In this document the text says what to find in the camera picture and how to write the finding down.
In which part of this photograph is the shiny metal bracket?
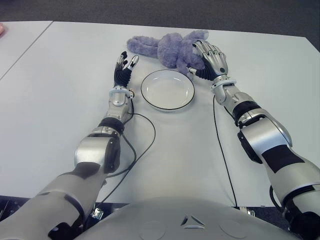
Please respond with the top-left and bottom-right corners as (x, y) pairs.
(91, 202), (105, 220)
(239, 206), (256, 217)

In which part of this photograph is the long black right arm cable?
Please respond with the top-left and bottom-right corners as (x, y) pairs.
(212, 86), (238, 208)

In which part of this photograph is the long black arm cable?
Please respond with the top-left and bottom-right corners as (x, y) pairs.
(212, 86), (238, 208)
(96, 97), (157, 205)

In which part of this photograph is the grey robot torso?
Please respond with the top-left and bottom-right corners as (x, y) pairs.
(82, 197), (303, 240)

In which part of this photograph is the short black arm cable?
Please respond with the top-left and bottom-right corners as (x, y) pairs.
(104, 133), (137, 179)
(268, 184), (285, 210)

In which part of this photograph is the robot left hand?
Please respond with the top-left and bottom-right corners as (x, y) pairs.
(113, 51), (140, 88)

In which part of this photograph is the purple plush bunny doll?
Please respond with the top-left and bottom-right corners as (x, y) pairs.
(126, 29), (211, 75)

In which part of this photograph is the short black left arm cable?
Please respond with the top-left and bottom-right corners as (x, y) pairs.
(104, 133), (137, 179)

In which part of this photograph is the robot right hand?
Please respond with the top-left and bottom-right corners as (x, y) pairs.
(188, 39), (230, 82)

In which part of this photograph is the long black left arm cable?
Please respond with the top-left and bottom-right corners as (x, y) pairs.
(96, 97), (157, 205)

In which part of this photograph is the short black right arm cable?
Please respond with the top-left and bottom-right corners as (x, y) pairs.
(268, 184), (285, 210)

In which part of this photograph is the white plate black rim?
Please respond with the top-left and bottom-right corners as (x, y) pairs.
(140, 69), (195, 112)

